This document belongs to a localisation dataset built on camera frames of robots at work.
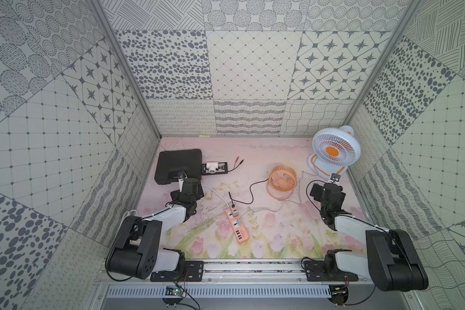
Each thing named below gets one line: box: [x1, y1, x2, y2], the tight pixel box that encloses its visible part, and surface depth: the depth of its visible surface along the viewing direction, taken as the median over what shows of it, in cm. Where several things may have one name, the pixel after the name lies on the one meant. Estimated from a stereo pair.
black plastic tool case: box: [154, 148, 203, 185], surface depth 106 cm
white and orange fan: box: [306, 125, 362, 180], surface depth 90 cm
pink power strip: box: [225, 207, 250, 244], surface depth 85 cm
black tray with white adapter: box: [201, 161, 228, 176], surface depth 106 cm
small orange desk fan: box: [266, 164, 298, 201], surface depth 95 cm
